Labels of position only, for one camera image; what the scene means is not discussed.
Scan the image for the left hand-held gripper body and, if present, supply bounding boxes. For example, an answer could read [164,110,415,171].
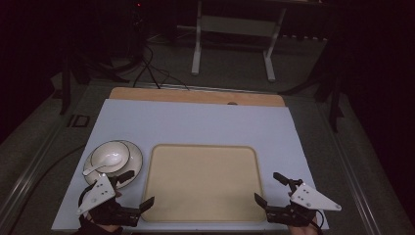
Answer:
[76,173,142,228]

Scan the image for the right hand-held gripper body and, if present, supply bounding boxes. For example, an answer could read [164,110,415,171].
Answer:
[265,177,343,228]

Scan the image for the person's right hand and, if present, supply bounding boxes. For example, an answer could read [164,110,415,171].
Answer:
[288,222,319,235]

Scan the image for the person's left hand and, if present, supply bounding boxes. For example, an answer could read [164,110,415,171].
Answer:
[71,213,125,235]

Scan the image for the white plate with dark rim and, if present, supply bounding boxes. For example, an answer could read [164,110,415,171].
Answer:
[82,139,144,190]

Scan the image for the white ceramic spoon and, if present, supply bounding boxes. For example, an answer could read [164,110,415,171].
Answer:
[82,152,124,177]

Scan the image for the white bowl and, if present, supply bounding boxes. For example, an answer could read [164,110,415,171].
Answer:
[90,140,131,174]

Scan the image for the beige tray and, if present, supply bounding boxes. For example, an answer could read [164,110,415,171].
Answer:
[140,143,267,224]

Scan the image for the black floor socket box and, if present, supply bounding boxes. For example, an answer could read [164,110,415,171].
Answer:
[67,114,91,128]

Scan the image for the white table mat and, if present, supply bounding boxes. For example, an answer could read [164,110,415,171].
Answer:
[51,98,330,232]

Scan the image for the black metal stand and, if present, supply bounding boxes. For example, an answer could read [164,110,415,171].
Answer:
[279,28,346,133]
[59,48,91,116]

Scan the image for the white metal stand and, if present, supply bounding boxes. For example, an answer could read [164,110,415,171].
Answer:
[191,0,289,83]

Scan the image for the dark device with red light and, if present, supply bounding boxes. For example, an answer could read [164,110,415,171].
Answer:
[131,0,147,62]

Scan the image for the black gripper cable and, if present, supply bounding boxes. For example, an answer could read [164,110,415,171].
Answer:
[77,183,98,210]
[313,210,325,235]

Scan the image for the black floor cable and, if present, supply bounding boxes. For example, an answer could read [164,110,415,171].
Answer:
[6,144,86,235]

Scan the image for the black floor cables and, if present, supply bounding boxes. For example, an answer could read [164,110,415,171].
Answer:
[131,42,191,91]

